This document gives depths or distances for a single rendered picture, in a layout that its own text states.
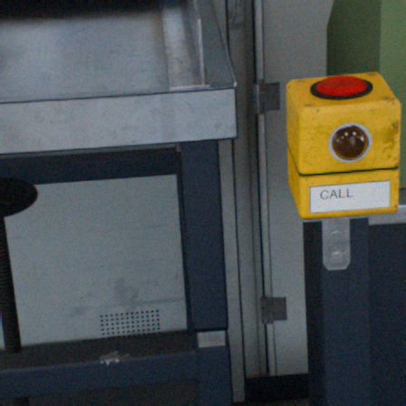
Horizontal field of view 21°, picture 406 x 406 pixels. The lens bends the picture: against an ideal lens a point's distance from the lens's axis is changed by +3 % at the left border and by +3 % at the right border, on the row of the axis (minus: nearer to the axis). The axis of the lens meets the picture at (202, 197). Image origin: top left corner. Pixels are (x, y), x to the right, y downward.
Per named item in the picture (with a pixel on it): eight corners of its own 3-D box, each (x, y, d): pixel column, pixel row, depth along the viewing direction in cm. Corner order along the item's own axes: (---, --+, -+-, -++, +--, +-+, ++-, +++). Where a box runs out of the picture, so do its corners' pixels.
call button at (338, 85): (371, 107, 90) (371, 88, 89) (320, 111, 90) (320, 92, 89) (361, 91, 93) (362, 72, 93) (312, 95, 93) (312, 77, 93)
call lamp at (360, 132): (374, 166, 88) (375, 126, 87) (331, 169, 88) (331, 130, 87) (371, 159, 89) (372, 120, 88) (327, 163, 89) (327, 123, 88)
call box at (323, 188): (400, 217, 92) (402, 99, 87) (300, 225, 91) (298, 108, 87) (378, 178, 99) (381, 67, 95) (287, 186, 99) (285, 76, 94)
